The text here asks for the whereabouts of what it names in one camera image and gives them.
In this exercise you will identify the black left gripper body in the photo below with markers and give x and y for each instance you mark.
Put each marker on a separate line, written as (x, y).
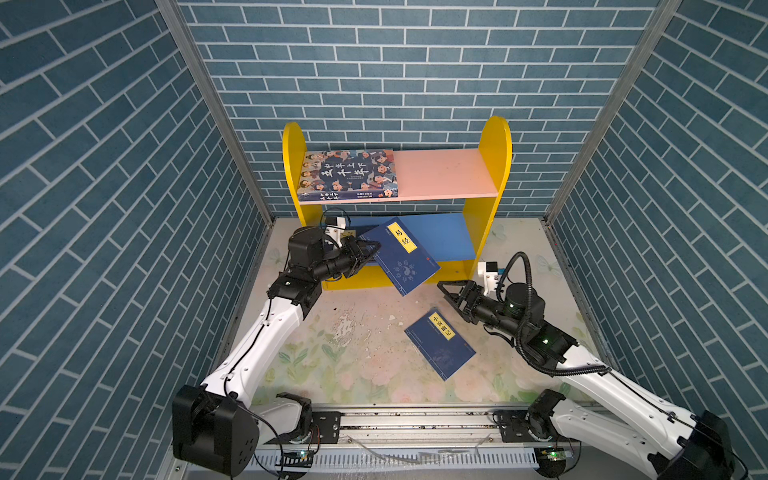
(338, 262)

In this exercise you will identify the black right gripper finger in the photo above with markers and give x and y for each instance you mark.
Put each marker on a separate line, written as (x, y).
(461, 294)
(464, 308)

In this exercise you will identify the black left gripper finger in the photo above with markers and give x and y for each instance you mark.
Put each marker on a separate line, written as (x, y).
(356, 263)
(365, 247)

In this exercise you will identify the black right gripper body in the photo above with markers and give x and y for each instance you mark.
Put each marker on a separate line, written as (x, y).
(493, 313)

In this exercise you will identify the navy book yellow label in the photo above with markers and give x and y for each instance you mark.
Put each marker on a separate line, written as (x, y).
(402, 257)

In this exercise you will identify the colourful illustrated history book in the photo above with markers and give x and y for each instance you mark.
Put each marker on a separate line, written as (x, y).
(347, 175)

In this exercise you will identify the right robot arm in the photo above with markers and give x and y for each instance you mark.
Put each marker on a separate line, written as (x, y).
(649, 433)

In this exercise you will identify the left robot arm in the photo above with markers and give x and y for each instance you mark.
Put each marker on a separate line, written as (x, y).
(213, 424)

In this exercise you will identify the yellow pink blue bookshelf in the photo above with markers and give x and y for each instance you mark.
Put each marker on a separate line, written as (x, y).
(477, 176)

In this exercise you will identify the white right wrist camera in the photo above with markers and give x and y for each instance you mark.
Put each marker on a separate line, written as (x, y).
(489, 274)

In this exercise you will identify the aluminium frame rail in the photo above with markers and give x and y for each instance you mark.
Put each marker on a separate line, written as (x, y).
(358, 441)

